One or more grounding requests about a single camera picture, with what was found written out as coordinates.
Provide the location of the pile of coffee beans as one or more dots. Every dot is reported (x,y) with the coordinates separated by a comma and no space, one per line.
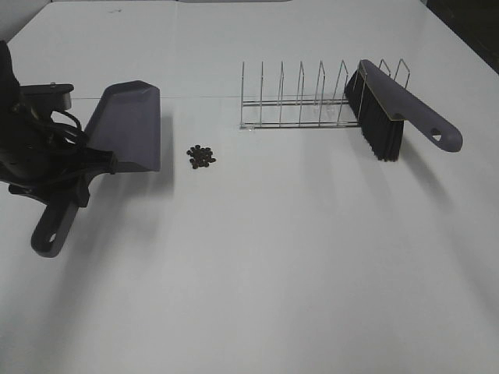
(200,157)

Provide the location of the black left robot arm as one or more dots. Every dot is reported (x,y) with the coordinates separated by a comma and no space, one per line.
(11,95)

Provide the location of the grey hand brush black bristles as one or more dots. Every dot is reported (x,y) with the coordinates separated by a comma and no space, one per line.
(382,107)

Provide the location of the grey plastic dustpan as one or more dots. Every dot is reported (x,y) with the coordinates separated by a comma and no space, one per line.
(126,121)

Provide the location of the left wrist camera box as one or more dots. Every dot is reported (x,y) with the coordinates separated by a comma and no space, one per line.
(49,97)

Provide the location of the chrome wire dish rack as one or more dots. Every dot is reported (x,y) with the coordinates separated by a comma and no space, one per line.
(317,101)

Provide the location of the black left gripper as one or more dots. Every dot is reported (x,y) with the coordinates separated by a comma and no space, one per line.
(39,153)

